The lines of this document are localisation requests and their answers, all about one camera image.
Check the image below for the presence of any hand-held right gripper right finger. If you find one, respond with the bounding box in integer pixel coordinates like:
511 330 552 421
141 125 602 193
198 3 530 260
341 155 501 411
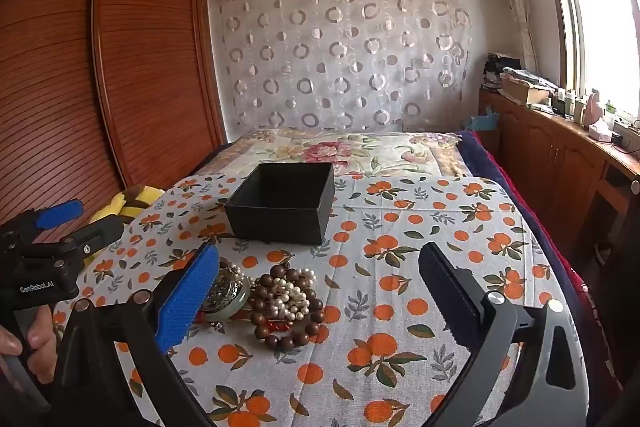
417 241 588 427

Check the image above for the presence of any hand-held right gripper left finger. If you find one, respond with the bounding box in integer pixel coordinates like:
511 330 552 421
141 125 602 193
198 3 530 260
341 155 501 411
50 242 221 427

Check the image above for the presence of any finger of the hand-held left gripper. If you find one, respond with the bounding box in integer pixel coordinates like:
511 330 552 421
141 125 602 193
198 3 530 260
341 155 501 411
0 200 85 239
64 216 125 259

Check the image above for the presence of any beaded bracelet with green beads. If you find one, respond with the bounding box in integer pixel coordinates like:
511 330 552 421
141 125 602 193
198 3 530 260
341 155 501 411
206 258 247 314

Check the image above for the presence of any green jade bangle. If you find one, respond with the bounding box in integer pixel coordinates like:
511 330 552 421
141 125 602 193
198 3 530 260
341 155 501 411
200 276 252 324

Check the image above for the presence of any brown wooden bead bracelet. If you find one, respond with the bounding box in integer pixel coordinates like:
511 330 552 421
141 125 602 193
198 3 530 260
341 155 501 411
248 263 331 354

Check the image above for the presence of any white pearl bracelet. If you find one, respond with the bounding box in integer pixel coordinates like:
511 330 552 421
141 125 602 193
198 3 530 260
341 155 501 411
267 268 317 323

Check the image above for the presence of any black jewelry box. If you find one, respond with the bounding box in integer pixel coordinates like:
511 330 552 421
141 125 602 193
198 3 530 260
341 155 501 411
224 162 336 246

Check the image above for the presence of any person's left hand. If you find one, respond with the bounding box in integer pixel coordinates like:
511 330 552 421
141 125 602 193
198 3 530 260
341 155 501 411
0 306 58 385

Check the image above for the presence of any yellow plush toy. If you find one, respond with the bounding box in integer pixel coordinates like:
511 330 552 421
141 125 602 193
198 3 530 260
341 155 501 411
82 186 166 268

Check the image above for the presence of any orange fruit print cloth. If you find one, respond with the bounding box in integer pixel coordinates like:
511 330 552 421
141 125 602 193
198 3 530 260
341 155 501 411
50 174 586 427

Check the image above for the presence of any dark blue blanket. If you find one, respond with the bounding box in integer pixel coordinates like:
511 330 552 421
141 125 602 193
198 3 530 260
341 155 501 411
455 131 621 358

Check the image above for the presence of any brown wooden wardrobe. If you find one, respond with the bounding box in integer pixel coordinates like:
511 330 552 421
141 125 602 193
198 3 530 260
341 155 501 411
0 0 226 248

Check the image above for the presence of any brown wooden cabinet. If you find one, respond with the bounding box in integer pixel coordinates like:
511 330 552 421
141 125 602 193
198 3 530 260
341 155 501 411
477 89 640 268

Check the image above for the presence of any blue paper bag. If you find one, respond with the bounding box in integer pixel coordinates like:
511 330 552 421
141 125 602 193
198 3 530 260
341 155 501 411
462 106 501 132

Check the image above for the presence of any floral bedsheet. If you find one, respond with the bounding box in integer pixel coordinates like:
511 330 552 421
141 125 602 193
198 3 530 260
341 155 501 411
192 127 468 180

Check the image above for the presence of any cardboard box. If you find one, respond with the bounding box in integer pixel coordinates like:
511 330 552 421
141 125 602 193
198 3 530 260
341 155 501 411
500 78 551 106

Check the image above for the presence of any white tissue box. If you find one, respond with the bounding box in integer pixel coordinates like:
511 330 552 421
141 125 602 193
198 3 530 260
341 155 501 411
587 121 614 142

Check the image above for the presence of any pile of dark clothes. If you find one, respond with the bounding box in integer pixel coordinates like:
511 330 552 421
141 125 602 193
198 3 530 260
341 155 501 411
482 53 523 90

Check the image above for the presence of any pink bottle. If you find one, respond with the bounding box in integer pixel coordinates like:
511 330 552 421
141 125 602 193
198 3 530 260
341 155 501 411
585 89 607 126

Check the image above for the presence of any sheer circle pattern curtain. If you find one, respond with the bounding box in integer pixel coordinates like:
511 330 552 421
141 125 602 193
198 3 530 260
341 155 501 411
209 0 473 142

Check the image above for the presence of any wooden frame window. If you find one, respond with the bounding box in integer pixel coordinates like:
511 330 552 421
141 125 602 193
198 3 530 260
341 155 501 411
531 0 640 130

